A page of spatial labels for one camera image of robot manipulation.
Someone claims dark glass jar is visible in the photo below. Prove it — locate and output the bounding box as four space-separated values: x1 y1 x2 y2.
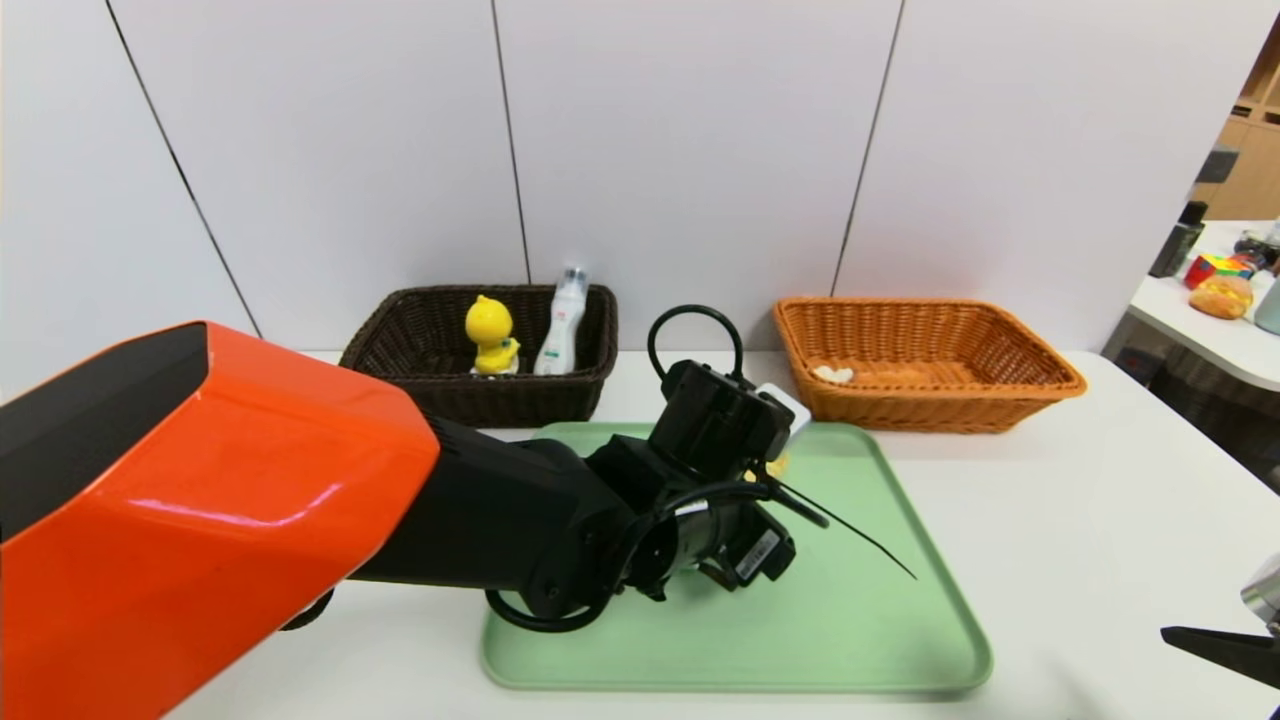
1232 220 1280 273

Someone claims orange wicker basket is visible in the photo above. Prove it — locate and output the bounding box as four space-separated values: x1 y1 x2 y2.
775 297 1088 436

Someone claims white side table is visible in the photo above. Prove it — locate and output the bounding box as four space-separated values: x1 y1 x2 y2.
1128 222 1280 393

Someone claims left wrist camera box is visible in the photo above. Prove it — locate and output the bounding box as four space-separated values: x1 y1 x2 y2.
755 383 813 441

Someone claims toy bread bun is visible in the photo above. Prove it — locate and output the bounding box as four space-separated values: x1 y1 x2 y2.
1188 276 1253 321

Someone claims colourful toy cube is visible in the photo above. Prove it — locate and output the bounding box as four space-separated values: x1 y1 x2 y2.
1183 255 1253 291

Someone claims wooden shelf unit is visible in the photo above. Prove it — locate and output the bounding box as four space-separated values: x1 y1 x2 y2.
1190 20 1280 223

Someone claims light green plastic tray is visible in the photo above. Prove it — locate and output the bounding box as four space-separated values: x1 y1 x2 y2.
480 422 993 693

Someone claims yellow duck toy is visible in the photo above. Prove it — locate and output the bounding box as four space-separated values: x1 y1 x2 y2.
464 294 522 378

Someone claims black corrugated hose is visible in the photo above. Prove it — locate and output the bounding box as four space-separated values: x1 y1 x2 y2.
280 588 338 632

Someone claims clear spray bottle silver cap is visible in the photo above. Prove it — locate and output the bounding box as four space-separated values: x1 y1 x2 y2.
533 265 591 377

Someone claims dark brown wicker basket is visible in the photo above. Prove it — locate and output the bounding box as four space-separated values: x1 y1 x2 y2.
340 285 620 431

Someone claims black left camera cable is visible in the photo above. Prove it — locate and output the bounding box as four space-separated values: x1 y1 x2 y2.
647 304 747 386

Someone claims black bottle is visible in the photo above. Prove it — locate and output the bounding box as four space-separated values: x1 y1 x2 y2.
1150 203 1208 279

